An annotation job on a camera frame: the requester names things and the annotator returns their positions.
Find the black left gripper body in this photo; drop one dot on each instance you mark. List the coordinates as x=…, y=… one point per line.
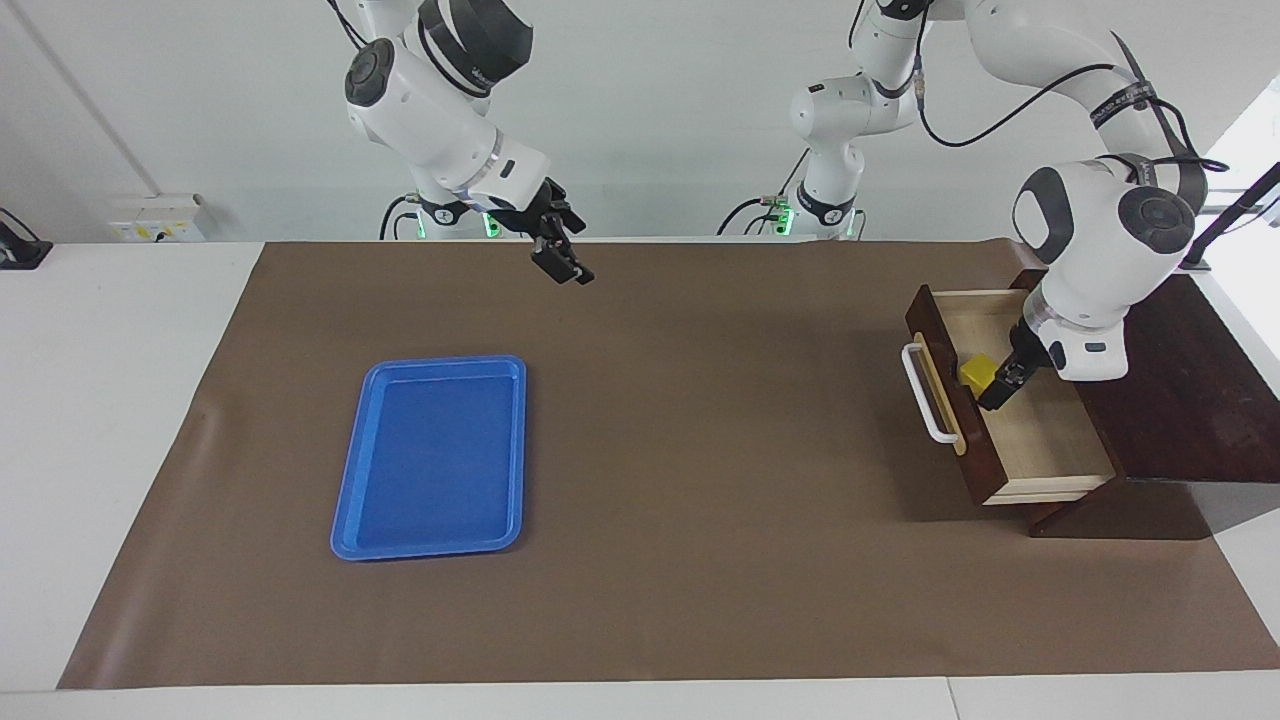
x=1030, y=350

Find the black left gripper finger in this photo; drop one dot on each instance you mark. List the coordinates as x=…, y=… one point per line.
x=1000, y=388

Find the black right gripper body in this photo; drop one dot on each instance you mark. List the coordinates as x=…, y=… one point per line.
x=525, y=212

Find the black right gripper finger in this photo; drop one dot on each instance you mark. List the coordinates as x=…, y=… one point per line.
x=560, y=262
x=568, y=215

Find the yellow cube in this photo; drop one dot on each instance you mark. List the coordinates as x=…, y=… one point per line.
x=977, y=373

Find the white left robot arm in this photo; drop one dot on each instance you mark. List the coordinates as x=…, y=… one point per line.
x=1100, y=230

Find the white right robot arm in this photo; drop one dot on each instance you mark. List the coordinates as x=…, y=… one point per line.
x=420, y=100

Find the dark wooden cabinet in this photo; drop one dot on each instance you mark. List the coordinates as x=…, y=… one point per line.
x=1200, y=400

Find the blue plastic tray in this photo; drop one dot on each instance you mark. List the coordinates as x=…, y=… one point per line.
x=430, y=470

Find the black slanted stand pole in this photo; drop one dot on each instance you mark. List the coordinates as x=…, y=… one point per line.
x=1235, y=210

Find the brown table mat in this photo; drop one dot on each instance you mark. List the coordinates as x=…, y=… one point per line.
x=700, y=500

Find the black stand base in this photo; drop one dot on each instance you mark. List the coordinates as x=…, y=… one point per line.
x=20, y=250

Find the white wall socket box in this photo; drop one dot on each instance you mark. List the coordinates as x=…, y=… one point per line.
x=160, y=225

